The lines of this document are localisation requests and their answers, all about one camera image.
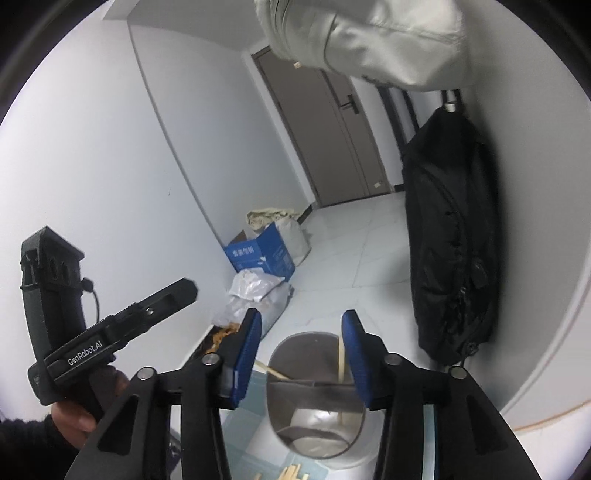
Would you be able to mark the person's left hand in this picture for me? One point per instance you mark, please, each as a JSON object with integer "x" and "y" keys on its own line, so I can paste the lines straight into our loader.
{"x": 71, "y": 413}

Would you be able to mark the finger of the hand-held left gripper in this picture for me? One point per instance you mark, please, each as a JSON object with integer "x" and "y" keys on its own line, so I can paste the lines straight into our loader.
{"x": 161, "y": 302}

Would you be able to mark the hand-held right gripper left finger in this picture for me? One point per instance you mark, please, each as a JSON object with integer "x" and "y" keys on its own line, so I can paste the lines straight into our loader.
{"x": 247, "y": 344}

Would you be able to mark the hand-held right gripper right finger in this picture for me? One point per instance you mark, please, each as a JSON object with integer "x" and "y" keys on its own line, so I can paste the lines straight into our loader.
{"x": 354, "y": 350}

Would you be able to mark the metal wall hook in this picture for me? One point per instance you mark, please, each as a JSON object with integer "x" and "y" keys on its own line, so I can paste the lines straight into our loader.
{"x": 451, "y": 105}

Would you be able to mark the brown door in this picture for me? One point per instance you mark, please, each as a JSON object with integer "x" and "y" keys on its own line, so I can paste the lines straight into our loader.
{"x": 323, "y": 129}

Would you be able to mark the white utensil holder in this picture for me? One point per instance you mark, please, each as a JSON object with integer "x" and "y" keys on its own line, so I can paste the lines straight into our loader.
{"x": 304, "y": 406}

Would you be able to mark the white plastic bag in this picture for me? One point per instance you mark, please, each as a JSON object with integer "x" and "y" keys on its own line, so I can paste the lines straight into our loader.
{"x": 251, "y": 295}

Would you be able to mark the white jacket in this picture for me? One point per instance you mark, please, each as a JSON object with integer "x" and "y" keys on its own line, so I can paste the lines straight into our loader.
{"x": 369, "y": 37}

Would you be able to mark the black bag hanging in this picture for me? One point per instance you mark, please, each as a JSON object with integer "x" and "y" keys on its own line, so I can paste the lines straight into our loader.
{"x": 448, "y": 230}

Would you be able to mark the pile of brown scraps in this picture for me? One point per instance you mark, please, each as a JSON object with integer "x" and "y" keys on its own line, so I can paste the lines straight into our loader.
{"x": 224, "y": 339}

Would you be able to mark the teal plaid placemat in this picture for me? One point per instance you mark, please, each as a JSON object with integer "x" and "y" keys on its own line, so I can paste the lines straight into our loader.
{"x": 244, "y": 429}

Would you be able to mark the person's left forearm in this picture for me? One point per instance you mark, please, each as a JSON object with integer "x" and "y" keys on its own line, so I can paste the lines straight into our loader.
{"x": 23, "y": 447}

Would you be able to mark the white cabinet panel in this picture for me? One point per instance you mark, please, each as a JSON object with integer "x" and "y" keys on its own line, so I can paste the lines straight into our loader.
{"x": 535, "y": 230}

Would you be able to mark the blue cardboard box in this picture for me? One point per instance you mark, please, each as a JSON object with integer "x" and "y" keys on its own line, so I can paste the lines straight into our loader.
{"x": 263, "y": 256}

